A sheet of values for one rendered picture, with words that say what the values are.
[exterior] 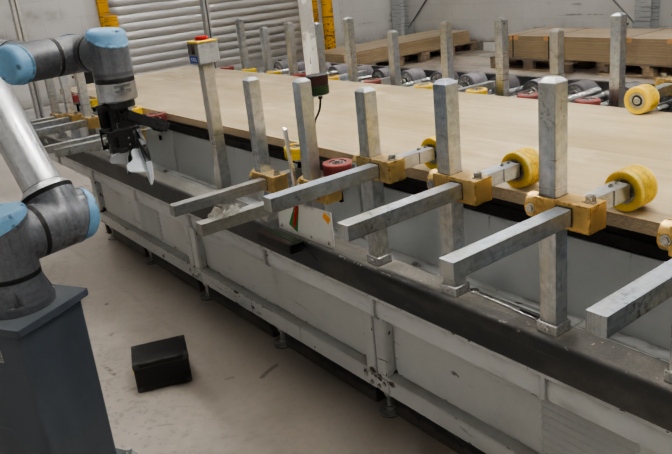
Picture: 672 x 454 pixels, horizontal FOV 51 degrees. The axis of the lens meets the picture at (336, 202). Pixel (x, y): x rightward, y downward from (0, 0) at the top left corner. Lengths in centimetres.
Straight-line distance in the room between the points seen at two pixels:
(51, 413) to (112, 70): 96
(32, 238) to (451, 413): 124
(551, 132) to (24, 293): 141
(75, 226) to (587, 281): 135
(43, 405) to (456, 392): 113
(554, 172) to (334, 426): 136
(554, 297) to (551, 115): 34
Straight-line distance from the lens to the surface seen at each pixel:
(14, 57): 174
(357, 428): 236
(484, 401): 203
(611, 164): 173
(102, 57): 172
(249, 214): 171
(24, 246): 203
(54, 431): 216
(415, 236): 192
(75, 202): 212
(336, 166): 181
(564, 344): 137
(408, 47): 1008
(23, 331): 199
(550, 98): 124
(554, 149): 126
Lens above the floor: 139
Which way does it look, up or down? 18 degrees down
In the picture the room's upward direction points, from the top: 6 degrees counter-clockwise
